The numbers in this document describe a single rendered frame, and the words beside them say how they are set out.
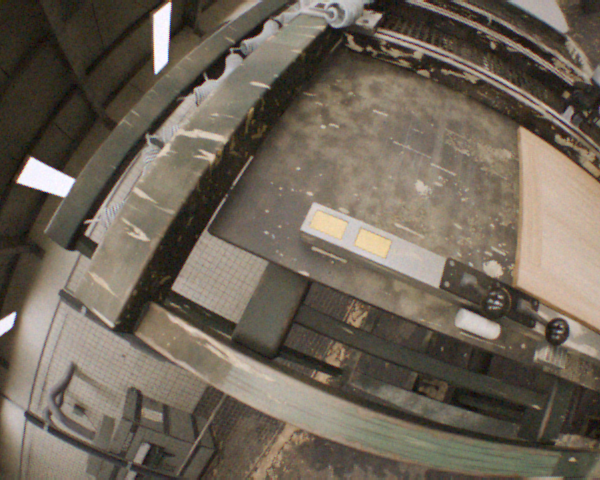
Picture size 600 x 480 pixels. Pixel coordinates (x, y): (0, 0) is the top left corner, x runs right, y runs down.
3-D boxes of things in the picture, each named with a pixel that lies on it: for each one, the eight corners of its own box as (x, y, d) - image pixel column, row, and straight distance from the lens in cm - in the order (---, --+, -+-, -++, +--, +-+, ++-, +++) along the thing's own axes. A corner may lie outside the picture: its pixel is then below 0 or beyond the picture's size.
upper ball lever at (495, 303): (468, 294, 46) (506, 328, 35) (449, 286, 45) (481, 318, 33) (479, 272, 46) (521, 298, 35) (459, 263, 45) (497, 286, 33)
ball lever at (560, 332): (521, 318, 53) (565, 353, 43) (506, 311, 51) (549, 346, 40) (532, 298, 53) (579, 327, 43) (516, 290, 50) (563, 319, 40)
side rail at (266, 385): (589, 468, 100) (618, 475, 96) (165, 338, 54) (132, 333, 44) (597, 448, 100) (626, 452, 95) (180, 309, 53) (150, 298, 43)
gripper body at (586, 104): (572, 116, 92) (596, 87, 88) (567, 98, 99) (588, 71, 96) (590, 130, 96) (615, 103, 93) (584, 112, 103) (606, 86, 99)
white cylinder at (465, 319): (452, 326, 48) (488, 341, 52) (461, 324, 45) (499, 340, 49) (457, 309, 49) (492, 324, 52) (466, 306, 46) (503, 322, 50)
